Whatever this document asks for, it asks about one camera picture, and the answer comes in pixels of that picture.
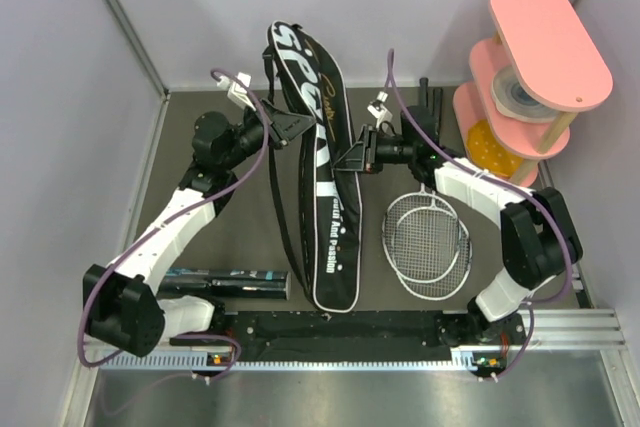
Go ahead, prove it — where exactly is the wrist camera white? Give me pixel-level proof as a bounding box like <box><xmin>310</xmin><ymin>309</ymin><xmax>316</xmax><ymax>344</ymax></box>
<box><xmin>213</xmin><ymin>72</ymin><xmax>256</xmax><ymax>111</ymax></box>
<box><xmin>367</xmin><ymin>91</ymin><xmax>393</xmax><ymax>130</ymax></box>

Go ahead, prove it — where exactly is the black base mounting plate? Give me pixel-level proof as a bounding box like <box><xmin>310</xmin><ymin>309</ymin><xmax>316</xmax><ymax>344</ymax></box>
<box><xmin>169</xmin><ymin>310</ymin><xmax>526</xmax><ymax>363</ymax></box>

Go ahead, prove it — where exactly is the yellow dotted plate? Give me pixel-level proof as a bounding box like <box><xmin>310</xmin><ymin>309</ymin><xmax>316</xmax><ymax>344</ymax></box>
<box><xmin>466</xmin><ymin>119</ymin><xmax>522</xmax><ymax>179</ymax></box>

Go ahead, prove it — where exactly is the pink three-tier shelf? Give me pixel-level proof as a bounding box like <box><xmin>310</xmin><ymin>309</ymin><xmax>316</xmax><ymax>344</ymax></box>
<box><xmin>453</xmin><ymin>0</ymin><xmax>613</xmax><ymax>187</ymax></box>

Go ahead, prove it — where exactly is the black shuttlecock tube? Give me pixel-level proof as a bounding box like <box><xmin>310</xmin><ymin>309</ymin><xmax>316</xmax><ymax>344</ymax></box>
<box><xmin>159</xmin><ymin>268</ymin><xmax>291</xmax><ymax>300</ymax></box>

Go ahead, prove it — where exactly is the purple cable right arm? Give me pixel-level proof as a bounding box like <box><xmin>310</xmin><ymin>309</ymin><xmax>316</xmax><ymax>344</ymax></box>
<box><xmin>384</xmin><ymin>49</ymin><xmax>576</xmax><ymax>383</ymax></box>

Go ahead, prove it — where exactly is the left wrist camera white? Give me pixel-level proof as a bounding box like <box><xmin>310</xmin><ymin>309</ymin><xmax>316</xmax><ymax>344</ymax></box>
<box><xmin>213</xmin><ymin>72</ymin><xmax>256</xmax><ymax>111</ymax></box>

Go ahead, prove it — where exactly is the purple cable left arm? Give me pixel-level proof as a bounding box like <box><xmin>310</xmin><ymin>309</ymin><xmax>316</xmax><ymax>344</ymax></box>
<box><xmin>77</xmin><ymin>66</ymin><xmax>274</xmax><ymax>383</ymax></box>

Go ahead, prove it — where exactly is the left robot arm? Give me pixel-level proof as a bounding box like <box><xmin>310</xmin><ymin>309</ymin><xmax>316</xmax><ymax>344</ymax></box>
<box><xmin>80</xmin><ymin>102</ymin><xmax>315</xmax><ymax>357</ymax></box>

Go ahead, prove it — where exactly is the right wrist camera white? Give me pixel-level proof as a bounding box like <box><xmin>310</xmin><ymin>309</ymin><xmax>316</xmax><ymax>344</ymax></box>
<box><xmin>367</xmin><ymin>91</ymin><xmax>393</xmax><ymax>130</ymax></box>

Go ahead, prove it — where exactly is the tape roll on shelf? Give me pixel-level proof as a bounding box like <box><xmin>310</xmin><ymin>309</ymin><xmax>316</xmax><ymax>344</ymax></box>
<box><xmin>491</xmin><ymin>66</ymin><xmax>557</xmax><ymax>124</ymax></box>

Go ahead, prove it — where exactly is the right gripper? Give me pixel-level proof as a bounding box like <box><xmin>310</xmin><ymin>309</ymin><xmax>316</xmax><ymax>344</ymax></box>
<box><xmin>333</xmin><ymin>126</ymin><xmax>416</xmax><ymax>175</ymax></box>

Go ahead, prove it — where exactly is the aluminium frame rail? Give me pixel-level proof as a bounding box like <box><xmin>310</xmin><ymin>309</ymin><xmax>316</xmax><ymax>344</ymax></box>
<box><xmin>86</xmin><ymin>309</ymin><xmax>625</xmax><ymax>378</ymax></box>

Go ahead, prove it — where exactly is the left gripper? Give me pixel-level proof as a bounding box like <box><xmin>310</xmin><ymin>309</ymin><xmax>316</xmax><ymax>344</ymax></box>
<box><xmin>222</xmin><ymin>97</ymin><xmax>316</xmax><ymax>171</ymax></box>

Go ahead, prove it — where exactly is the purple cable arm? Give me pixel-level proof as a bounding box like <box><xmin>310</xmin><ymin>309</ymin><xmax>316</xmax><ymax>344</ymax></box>
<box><xmin>77</xmin><ymin>66</ymin><xmax>274</xmax><ymax>383</ymax></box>
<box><xmin>384</xmin><ymin>49</ymin><xmax>576</xmax><ymax>383</ymax></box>

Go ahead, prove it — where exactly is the black sport racket bag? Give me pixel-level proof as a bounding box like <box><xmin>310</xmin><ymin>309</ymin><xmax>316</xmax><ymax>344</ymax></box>
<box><xmin>263</xmin><ymin>21</ymin><xmax>363</xmax><ymax>314</ymax></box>

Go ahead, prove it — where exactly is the white badminton racket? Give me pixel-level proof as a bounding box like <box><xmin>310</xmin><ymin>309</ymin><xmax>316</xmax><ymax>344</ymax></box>
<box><xmin>382</xmin><ymin>181</ymin><xmax>469</xmax><ymax>284</ymax></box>
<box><xmin>394</xmin><ymin>77</ymin><xmax>474</xmax><ymax>299</ymax></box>

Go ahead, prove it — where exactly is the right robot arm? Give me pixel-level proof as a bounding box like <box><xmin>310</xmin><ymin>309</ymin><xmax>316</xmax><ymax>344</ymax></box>
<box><xmin>334</xmin><ymin>106</ymin><xmax>584</xmax><ymax>343</ymax></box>

